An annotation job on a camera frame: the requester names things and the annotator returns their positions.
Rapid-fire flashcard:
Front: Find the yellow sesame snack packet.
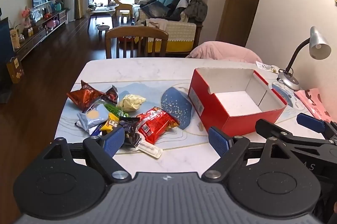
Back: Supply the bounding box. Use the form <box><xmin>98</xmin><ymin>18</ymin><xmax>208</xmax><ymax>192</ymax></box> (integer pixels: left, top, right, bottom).
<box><xmin>100</xmin><ymin>112</ymin><xmax>119</xmax><ymax>133</ymax></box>

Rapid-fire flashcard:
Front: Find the light blue biscuit packet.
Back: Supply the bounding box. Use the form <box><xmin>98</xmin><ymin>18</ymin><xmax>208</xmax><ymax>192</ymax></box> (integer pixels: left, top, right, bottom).
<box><xmin>75</xmin><ymin>104</ymin><xmax>109</xmax><ymax>132</ymax></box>

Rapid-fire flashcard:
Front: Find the black chocolate packet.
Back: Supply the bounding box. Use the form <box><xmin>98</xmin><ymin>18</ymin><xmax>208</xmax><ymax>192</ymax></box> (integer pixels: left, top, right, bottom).
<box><xmin>119</xmin><ymin>116</ymin><xmax>140</xmax><ymax>148</ymax></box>

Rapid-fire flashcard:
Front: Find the white stick snack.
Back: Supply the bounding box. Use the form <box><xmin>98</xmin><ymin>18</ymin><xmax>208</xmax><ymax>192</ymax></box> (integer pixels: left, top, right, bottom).
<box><xmin>135</xmin><ymin>133</ymin><xmax>163</xmax><ymax>159</ymax></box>

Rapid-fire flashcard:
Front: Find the green snack bar packet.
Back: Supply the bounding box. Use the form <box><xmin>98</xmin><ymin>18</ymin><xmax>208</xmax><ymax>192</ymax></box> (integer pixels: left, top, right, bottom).
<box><xmin>103</xmin><ymin>103</ymin><xmax>129</xmax><ymax>118</ymax></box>

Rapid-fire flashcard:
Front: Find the red cardboard box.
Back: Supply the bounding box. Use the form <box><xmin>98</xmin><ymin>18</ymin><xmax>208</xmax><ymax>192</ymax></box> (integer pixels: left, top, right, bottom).
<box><xmin>188</xmin><ymin>67</ymin><xmax>287</xmax><ymax>137</ymax></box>

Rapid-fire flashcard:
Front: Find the orange-brown triangular snack bag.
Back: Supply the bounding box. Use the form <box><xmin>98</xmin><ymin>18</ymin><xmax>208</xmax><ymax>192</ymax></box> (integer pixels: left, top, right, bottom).
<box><xmin>66</xmin><ymin>80</ymin><xmax>103</xmax><ymax>112</ymax></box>

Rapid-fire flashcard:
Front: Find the pale yellow snack bag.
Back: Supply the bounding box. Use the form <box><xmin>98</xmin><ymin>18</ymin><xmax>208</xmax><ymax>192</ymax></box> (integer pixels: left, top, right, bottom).
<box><xmin>118</xmin><ymin>94</ymin><xmax>146</xmax><ymax>112</ymax></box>

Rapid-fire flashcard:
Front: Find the dark brown snack packet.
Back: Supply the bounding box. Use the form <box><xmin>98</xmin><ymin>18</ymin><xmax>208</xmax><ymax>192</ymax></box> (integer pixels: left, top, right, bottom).
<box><xmin>101</xmin><ymin>85</ymin><xmax>119</xmax><ymax>105</ymax></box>

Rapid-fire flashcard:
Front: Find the red snack bag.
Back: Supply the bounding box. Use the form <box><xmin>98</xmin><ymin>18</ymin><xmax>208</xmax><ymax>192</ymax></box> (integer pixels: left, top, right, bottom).
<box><xmin>136</xmin><ymin>107</ymin><xmax>180</xmax><ymax>144</ymax></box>

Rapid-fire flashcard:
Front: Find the pink patterned cloth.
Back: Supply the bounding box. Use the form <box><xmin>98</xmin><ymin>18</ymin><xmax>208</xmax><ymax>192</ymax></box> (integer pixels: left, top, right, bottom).
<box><xmin>295</xmin><ymin>88</ymin><xmax>334</xmax><ymax>123</ymax></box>

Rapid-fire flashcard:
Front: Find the white paper leaflet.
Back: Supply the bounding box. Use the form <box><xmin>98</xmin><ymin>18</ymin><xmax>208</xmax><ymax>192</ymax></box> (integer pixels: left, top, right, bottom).
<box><xmin>255</xmin><ymin>61</ymin><xmax>279</xmax><ymax>74</ymax></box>

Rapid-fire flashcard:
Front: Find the silver desk lamp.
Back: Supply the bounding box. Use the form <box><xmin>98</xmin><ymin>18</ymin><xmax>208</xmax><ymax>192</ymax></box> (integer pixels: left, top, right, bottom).
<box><xmin>277</xmin><ymin>26</ymin><xmax>332</xmax><ymax>91</ymax></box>

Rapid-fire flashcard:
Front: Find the pink padded chair cover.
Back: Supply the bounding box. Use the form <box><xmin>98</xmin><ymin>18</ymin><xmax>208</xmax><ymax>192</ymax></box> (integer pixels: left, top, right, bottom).
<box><xmin>186</xmin><ymin>41</ymin><xmax>262</xmax><ymax>63</ymax></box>

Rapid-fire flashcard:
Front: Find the wooden dining chair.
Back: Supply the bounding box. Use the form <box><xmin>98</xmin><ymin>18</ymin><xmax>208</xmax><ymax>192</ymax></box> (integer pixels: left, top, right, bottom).
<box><xmin>104</xmin><ymin>25</ymin><xmax>169</xmax><ymax>59</ymax></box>

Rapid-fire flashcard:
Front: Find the brown paper gift bag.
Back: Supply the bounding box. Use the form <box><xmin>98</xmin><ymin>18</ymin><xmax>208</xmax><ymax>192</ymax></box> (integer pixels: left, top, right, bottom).
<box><xmin>6</xmin><ymin>57</ymin><xmax>24</xmax><ymax>84</ymax></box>

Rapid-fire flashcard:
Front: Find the wooden tv console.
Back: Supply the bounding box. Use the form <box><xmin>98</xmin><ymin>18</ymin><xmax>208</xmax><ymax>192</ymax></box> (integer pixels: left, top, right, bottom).
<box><xmin>14</xmin><ymin>9</ymin><xmax>68</xmax><ymax>61</ymax></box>

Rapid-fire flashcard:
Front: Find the sofa with cream throw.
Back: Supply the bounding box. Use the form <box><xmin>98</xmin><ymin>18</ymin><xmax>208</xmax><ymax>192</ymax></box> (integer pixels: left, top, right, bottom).
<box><xmin>132</xmin><ymin>0</ymin><xmax>208</xmax><ymax>54</ymax></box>

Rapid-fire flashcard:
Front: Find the wooden coffee table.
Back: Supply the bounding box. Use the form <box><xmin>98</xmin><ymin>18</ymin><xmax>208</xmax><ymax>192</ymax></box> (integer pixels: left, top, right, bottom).
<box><xmin>86</xmin><ymin>4</ymin><xmax>119</xmax><ymax>32</ymax></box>

